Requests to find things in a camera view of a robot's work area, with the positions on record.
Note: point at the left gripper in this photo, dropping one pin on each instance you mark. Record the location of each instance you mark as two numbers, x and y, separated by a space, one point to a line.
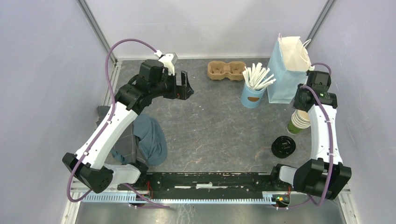
183 92

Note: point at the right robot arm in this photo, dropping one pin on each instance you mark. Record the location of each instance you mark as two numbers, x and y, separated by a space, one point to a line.
324 174

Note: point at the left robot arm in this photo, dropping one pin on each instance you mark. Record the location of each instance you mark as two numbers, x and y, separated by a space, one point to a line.
88 163

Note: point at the brown cardboard cup carrier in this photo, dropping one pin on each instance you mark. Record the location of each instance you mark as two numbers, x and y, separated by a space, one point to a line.
219 70

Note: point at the blue straw holder cup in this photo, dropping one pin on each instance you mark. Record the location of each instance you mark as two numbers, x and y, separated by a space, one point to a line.
251 98

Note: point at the blue cloth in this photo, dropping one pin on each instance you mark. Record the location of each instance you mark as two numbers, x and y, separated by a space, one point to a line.
152 147

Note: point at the white wrapped straws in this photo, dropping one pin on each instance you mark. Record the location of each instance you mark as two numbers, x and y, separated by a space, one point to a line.
257 77

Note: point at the light blue paper bag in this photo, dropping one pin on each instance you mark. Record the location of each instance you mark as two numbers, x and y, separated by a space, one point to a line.
289 63

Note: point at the stack of black lids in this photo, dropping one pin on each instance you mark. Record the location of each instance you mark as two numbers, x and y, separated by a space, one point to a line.
283 146

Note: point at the stack of green paper cups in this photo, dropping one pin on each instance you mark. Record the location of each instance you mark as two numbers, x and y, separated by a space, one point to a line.
299 121

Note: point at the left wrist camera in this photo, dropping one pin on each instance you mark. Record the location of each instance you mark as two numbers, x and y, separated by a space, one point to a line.
168 60

